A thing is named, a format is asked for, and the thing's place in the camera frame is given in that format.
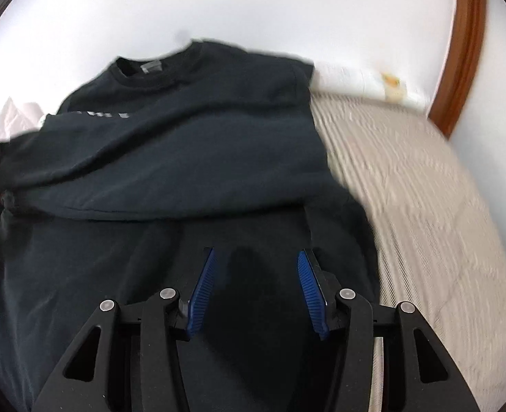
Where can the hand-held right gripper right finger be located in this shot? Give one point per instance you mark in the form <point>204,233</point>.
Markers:
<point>311,296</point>

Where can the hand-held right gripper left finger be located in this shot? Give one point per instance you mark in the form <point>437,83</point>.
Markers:
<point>199,296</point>

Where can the black t-shirt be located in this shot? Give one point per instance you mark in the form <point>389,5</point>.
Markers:
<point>171,158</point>

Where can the striped quilted mattress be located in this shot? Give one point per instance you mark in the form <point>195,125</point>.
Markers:
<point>429,223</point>

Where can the white patterned pillow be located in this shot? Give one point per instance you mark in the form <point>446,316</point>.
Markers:
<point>356,79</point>

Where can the white plastic bag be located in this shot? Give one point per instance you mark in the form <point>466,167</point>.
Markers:
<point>17,116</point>

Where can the brown wooden door frame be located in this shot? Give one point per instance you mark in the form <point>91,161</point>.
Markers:
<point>463,73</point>

